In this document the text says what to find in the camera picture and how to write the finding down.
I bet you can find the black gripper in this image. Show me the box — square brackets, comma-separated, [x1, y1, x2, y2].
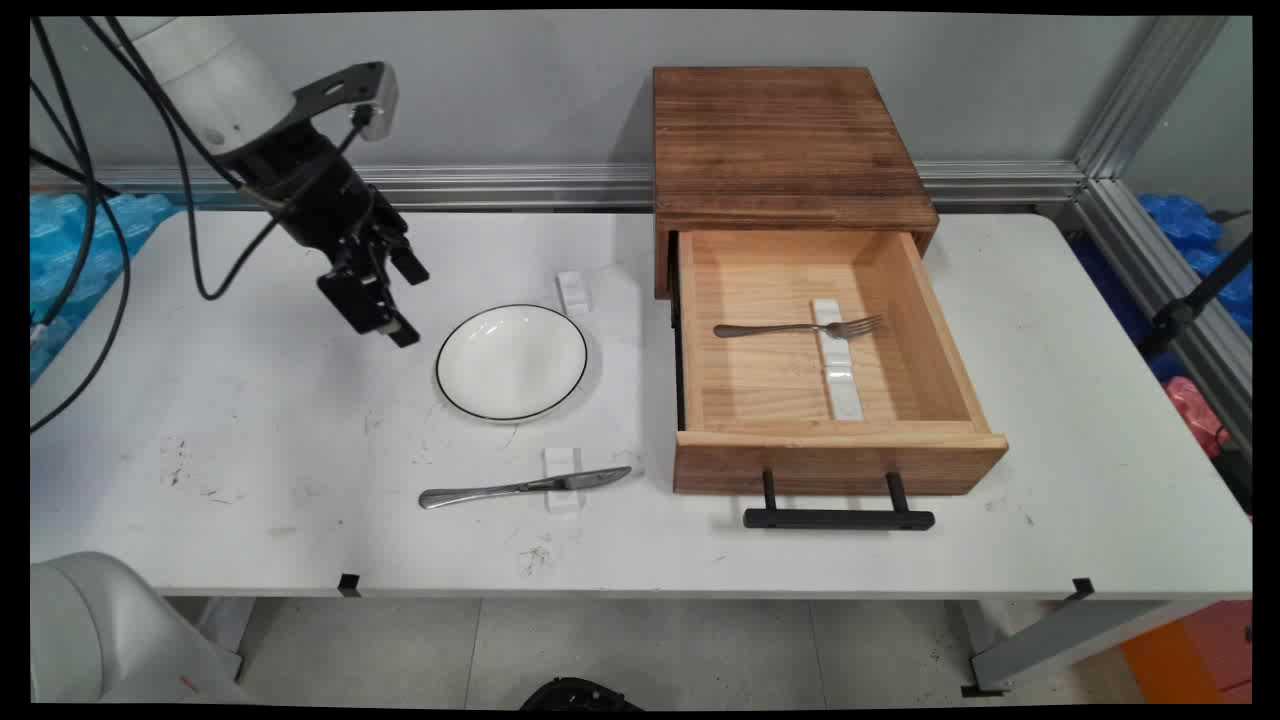
[218, 108, 432, 349]

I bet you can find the silver table knife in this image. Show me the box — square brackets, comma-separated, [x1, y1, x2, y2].
[418, 466, 633, 510]

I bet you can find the white plate with black rim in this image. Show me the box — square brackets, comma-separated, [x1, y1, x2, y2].
[435, 304, 589, 423]

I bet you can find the white knife rest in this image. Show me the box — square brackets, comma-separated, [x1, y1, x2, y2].
[542, 446, 584, 515]

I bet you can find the light blue plastic bag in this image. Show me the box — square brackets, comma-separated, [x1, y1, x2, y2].
[30, 192, 187, 382]

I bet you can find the grey straight table leg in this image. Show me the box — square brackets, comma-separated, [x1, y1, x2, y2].
[195, 598, 257, 683]

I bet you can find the silver fork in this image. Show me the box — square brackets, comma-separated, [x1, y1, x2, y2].
[713, 314, 885, 341]

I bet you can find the dark brown wooden cabinet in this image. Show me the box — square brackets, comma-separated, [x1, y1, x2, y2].
[652, 66, 940, 301]

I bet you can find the black round object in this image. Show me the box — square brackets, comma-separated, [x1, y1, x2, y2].
[520, 677, 646, 711]

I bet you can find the long white cutlery rest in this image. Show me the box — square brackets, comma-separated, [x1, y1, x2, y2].
[810, 298, 865, 422]

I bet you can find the light wooden drawer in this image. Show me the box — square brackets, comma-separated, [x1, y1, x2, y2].
[672, 230, 1009, 497]

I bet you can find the grey slanted table leg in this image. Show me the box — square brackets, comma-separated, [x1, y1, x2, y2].
[962, 598, 1217, 699]

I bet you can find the black stand pole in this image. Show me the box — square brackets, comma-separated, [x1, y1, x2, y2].
[1140, 232, 1253, 362]

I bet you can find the dark blue plastic bag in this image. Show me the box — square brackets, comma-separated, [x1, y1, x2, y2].
[1138, 193, 1253, 337]

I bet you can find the pink plastic bag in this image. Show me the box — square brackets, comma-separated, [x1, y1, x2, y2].
[1163, 376, 1232, 460]

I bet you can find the orange box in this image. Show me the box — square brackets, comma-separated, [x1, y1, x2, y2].
[1120, 600, 1253, 704]

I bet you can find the horizontal aluminium frame rail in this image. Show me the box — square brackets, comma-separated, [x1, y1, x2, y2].
[30, 160, 1087, 213]

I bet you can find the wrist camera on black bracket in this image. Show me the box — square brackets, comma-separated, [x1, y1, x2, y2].
[293, 62, 399, 142]

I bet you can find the black drawer handle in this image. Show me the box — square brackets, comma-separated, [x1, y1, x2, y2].
[742, 470, 937, 532]

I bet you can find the aluminium frame side rail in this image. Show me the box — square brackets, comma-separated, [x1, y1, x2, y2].
[1060, 178, 1253, 457]

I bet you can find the aluminium frame post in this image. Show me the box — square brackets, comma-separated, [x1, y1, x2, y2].
[1072, 17, 1229, 182]

